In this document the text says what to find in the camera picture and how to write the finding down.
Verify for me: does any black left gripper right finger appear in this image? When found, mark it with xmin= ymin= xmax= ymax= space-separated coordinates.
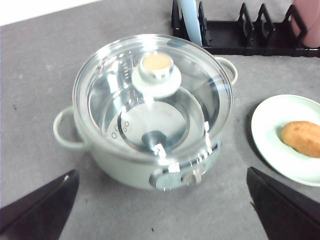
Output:
xmin=246 ymin=166 xmax=320 ymax=240

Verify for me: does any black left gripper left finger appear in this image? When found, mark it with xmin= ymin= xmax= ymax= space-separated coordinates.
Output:
xmin=0 ymin=169 xmax=80 ymax=240

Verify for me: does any brown potato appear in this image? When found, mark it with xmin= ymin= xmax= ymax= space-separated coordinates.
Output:
xmin=281 ymin=121 xmax=320 ymax=158

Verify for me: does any green plate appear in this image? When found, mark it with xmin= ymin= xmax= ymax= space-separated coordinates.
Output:
xmin=251 ymin=94 xmax=320 ymax=187

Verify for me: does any glass steamer lid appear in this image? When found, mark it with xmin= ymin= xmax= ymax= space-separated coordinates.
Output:
xmin=72 ymin=34 xmax=235 ymax=165

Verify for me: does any green electric steamer pot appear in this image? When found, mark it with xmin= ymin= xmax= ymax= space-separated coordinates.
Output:
xmin=53 ymin=34 xmax=238 ymax=191

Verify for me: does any black plate rack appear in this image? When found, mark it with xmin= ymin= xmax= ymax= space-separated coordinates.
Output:
xmin=171 ymin=0 xmax=320 ymax=57

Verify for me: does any pink plate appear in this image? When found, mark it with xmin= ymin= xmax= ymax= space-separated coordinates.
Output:
xmin=291 ymin=0 xmax=320 ymax=48

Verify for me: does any blue plate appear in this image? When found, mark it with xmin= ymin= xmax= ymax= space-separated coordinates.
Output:
xmin=179 ymin=0 xmax=203 ymax=46

